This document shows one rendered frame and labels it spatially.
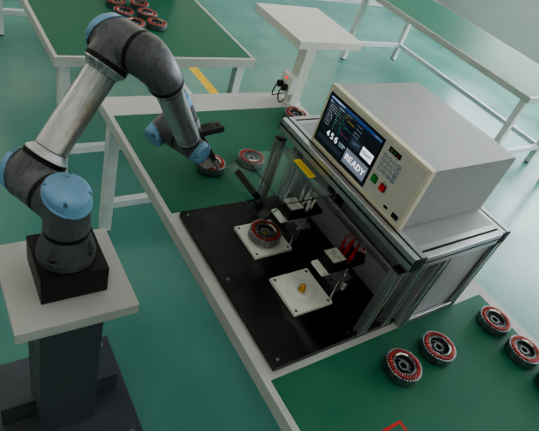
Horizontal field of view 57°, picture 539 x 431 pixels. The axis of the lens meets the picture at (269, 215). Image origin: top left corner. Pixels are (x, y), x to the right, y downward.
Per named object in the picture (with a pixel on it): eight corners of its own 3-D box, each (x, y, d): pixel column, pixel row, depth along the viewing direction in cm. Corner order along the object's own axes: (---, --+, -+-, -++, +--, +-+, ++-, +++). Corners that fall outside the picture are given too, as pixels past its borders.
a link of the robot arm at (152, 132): (164, 143, 157) (187, 120, 160) (139, 126, 160) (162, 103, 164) (169, 156, 164) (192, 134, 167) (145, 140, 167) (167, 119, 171)
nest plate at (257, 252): (254, 260, 163) (255, 256, 163) (233, 228, 172) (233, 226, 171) (291, 250, 171) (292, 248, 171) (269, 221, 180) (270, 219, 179)
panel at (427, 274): (396, 322, 160) (441, 258, 141) (288, 191, 197) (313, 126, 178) (399, 321, 161) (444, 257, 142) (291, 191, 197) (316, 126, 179)
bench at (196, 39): (53, 183, 275) (53, 56, 228) (-10, 31, 378) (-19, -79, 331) (227, 162, 335) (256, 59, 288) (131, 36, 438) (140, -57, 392)
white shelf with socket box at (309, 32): (269, 136, 229) (301, 41, 200) (233, 93, 249) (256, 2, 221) (328, 131, 248) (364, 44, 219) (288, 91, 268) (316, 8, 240)
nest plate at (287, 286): (293, 317, 150) (294, 315, 149) (269, 280, 158) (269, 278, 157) (331, 304, 158) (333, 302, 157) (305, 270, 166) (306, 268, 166)
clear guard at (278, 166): (260, 222, 141) (266, 207, 137) (222, 170, 155) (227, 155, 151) (346, 205, 159) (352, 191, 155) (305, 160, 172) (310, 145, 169)
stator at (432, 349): (416, 357, 154) (421, 350, 152) (420, 331, 163) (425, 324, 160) (450, 373, 153) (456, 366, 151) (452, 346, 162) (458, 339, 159)
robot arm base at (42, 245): (44, 280, 127) (44, 252, 121) (28, 239, 135) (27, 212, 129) (103, 265, 135) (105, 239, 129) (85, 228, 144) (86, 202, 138)
